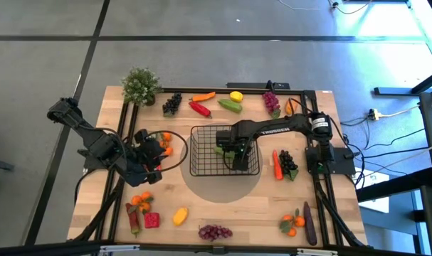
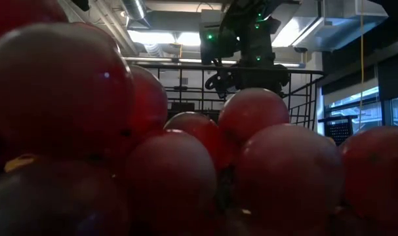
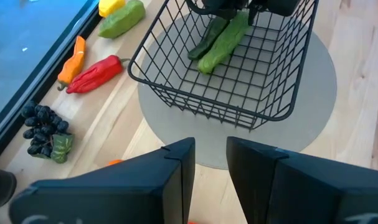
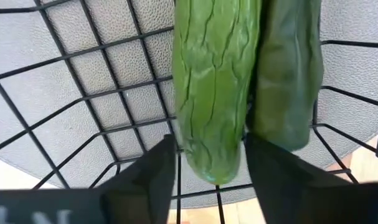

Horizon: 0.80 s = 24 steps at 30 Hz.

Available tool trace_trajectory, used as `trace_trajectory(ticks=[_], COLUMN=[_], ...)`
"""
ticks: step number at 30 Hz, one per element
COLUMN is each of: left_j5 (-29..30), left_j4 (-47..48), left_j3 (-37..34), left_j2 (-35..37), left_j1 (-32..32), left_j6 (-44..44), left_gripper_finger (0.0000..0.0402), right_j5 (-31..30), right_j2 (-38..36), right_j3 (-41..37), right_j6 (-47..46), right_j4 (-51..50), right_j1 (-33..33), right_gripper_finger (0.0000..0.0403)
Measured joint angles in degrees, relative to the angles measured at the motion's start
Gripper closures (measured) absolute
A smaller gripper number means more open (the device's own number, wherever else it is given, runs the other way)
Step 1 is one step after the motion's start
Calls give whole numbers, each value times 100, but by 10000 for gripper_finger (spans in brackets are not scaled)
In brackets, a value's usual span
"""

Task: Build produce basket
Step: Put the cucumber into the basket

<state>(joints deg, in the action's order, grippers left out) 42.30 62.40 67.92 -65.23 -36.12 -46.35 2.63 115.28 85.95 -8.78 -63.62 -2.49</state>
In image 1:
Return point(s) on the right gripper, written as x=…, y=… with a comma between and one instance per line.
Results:
x=233, y=137

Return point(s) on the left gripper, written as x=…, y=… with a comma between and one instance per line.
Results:
x=149, y=149

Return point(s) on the light green bumpy gourd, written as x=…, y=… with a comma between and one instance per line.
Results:
x=223, y=151

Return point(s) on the oranges cluster with leaves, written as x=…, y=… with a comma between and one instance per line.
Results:
x=136, y=200
x=167, y=136
x=299, y=221

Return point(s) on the orange carrot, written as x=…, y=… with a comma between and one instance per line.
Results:
x=277, y=165

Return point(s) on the black grapes bunch with leaf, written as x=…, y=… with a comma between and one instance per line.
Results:
x=287, y=161
x=173, y=103

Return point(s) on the dark green cucumber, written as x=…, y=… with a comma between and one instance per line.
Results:
x=230, y=106

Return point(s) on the long red pepper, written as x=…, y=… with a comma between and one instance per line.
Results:
x=200, y=109

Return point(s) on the yellow lemon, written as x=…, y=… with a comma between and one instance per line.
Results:
x=236, y=96

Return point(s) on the red grapes with green leaf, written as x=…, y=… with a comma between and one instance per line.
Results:
x=271, y=103

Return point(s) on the red strawberry cube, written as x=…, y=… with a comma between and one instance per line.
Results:
x=152, y=220

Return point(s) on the long red vegetable green tip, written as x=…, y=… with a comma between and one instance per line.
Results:
x=133, y=220

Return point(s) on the yellow mango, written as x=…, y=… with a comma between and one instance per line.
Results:
x=180, y=216

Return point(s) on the purple eggplant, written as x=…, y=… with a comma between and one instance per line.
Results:
x=310, y=227

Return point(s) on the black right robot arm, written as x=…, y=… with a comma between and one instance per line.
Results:
x=283, y=128

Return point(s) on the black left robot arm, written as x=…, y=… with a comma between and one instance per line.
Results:
x=94, y=142

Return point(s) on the grey round mat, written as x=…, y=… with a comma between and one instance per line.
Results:
x=219, y=188

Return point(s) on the small potted green plant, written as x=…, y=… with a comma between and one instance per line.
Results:
x=141, y=85

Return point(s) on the long orange pepper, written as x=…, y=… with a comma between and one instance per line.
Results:
x=203, y=96

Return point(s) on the purple-red grapes bunch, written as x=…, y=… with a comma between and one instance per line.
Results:
x=214, y=233

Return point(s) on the black mounting bar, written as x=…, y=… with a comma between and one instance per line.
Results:
x=251, y=85

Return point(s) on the white power strip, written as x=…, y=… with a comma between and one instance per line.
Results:
x=373, y=114

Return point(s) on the white paper sheet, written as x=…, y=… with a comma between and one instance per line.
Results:
x=377, y=204

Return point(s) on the black floor beam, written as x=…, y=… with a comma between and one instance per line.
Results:
x=397, y=185

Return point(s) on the black floor stand leg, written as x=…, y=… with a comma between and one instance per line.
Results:
x=393, y=91

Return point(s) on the black aluminium table frame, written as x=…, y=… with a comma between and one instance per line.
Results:
x=237, y=90

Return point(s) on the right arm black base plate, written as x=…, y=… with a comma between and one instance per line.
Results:
x=343, y=160

